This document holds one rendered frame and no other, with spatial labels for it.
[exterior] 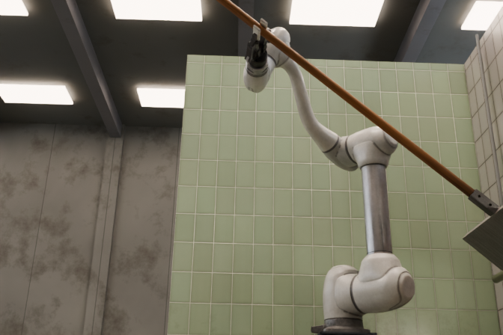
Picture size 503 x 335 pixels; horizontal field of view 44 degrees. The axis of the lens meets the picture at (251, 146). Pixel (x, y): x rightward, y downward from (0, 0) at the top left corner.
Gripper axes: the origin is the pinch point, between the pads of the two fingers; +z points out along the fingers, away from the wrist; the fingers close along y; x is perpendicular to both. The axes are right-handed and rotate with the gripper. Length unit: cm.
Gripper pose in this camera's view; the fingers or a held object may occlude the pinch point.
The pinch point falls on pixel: (260, 29)
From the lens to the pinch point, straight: 227.0
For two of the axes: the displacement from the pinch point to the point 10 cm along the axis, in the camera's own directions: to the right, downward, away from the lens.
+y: -6.7, 6.7, -3.2
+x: -7.4, -6.2, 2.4
